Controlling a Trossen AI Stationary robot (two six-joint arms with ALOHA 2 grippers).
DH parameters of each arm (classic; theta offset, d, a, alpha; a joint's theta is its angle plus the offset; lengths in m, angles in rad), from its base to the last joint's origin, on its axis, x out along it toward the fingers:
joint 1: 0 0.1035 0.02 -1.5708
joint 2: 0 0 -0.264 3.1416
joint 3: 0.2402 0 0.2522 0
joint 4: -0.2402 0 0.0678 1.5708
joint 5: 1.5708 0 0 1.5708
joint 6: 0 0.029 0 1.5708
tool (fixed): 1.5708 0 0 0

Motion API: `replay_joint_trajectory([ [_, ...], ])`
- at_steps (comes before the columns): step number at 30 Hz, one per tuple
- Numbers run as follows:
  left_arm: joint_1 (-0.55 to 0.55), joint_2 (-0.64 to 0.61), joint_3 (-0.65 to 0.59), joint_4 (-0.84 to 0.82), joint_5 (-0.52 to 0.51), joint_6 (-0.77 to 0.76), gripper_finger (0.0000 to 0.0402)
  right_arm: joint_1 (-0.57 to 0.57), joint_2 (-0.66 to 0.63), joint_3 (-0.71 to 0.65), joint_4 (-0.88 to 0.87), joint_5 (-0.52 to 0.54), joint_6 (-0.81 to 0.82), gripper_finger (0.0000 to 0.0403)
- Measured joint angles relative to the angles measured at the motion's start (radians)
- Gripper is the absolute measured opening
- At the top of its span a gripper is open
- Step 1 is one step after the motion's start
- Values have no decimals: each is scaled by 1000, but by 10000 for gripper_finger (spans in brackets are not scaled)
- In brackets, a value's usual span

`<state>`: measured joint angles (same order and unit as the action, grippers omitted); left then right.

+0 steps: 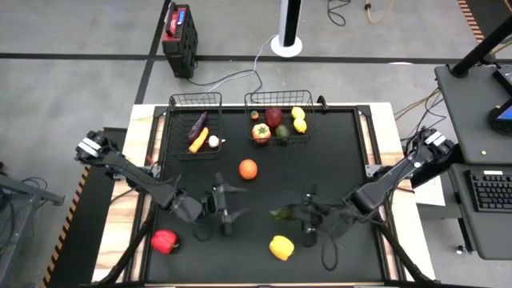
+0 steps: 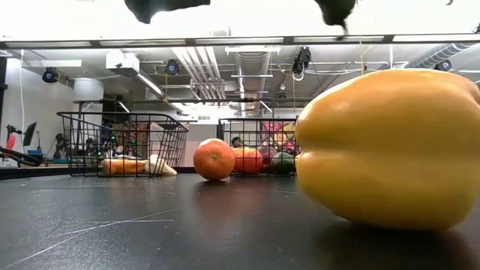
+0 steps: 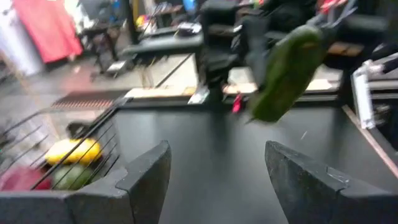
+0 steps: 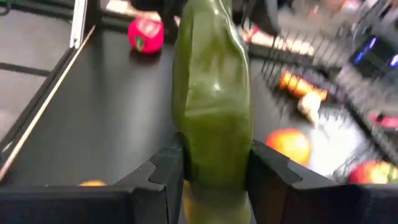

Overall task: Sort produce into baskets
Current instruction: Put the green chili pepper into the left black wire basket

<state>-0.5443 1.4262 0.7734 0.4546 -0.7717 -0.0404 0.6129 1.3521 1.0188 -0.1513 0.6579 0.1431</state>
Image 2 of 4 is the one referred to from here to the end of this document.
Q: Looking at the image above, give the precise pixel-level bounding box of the orange tomato with green stem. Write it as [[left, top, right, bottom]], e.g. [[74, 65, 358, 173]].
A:
[[232, 146, 264, 176]]

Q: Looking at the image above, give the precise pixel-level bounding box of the black hanging cable reel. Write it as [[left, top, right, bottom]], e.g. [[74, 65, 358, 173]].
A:
[[291, 46, 313, 82]]

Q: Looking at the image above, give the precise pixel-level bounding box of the black background monitor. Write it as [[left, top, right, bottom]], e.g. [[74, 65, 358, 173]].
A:
[[22, 121, 38, 147]]

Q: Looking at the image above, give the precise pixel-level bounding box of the round orange fruit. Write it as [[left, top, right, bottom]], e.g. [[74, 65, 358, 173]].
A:
[[193, 137, 236, 182]]

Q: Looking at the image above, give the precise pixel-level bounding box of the yellow hanging cord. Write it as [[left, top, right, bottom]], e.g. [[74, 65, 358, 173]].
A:
[[358, 35, 367, 76]]

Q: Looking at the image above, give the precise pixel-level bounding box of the orange carrot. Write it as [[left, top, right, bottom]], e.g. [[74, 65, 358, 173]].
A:
[[99, 157, 148, 176]]

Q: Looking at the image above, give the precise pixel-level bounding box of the black wire basket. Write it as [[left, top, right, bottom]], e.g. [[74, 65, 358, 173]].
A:
[[56, 111, 190, 178], [217, 118, 301, 177]]

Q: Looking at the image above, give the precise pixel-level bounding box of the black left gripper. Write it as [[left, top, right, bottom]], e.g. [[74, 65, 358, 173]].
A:
[[123, 0, 212, 25]]

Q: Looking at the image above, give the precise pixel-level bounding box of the white garlic bulb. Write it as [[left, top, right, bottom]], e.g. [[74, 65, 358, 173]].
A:
[[144, 154, 179, 177]]

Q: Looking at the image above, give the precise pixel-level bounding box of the green avocado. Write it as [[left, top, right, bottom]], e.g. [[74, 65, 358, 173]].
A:
[[270, 151, 296, 176]]

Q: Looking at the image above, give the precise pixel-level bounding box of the plain white round column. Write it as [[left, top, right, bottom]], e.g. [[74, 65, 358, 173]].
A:
[[73, 77, 105, 113]]

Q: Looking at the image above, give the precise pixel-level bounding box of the silver spiral ceiling duct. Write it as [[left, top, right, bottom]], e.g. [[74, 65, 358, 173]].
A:
[[403, 41, 479, 75]]

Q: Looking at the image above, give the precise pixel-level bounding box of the black table mat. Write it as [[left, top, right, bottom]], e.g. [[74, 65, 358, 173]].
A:
[[0, 172, 480, 270]]

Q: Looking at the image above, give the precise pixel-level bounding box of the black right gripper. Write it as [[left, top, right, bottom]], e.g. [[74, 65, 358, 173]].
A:
[[313, 0, 357, 28]]

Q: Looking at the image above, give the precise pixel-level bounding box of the black curved hose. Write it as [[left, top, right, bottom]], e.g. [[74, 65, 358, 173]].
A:
[[0, 145, 43, 168]]

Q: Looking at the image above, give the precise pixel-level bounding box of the black ceiling spotlight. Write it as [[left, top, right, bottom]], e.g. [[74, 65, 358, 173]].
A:
[[41, 67, 60, 84], [164, 58, 181, 76], [434, 58, 453, 73]]

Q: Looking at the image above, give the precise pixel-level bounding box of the yellow bell pepper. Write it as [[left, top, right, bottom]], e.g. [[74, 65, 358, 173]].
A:
[[295, 67, 480, 232]]

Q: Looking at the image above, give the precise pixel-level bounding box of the white ceiling box unit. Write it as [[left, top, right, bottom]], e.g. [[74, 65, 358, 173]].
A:
[[105, 50, 140, 76]]

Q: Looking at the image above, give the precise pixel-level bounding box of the red black device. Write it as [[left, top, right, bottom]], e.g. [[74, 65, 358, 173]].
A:
[[6, 125, 23, 151]]

